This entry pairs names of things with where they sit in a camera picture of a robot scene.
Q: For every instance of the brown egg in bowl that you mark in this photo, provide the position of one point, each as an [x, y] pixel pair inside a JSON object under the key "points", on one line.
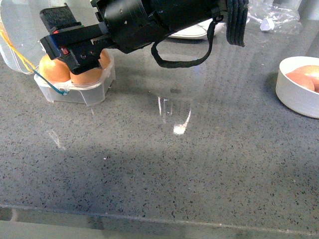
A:
{"points": [[306, 76]]}

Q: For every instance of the clear plastic egg box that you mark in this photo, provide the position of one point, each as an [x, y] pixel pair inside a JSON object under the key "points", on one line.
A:
{"points": [[20, 32]]}

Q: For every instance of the crumpled clear plastic bag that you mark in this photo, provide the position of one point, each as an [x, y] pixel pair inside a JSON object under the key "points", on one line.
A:
{"points": [[273, 18]]}

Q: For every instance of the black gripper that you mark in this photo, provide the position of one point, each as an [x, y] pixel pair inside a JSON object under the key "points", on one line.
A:
{"points": [[78, 46]]}

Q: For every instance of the white round bowl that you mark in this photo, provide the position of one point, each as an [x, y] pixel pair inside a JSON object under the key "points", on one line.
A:
{"points": [[291, 94]]}

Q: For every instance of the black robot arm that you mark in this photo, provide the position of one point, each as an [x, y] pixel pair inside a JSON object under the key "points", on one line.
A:
{"points": [[126, 25]]}

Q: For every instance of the brown egg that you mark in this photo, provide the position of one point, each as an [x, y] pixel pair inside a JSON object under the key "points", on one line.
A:
{"points": [[306, 76], [54, 70], [105, 59], [88, 77]]}

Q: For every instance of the white soy milk maker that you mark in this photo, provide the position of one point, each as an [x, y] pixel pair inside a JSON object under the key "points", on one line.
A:
{"points": [[199, 31]]}

